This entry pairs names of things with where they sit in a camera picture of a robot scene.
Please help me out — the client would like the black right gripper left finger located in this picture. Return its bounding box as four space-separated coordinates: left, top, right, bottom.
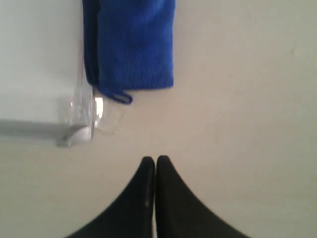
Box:
69 157 156 238

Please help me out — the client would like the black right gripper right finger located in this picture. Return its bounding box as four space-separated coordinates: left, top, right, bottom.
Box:
155 155 247 238

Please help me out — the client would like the blue microfibre cloth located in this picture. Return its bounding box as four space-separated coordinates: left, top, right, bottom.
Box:
82 0 176 105

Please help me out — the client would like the white aluminium-framed whiteboard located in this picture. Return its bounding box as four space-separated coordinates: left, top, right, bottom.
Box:
0 0 94 147

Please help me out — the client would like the clear tape front right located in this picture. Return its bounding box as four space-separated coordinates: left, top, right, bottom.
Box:
58 96 124 135

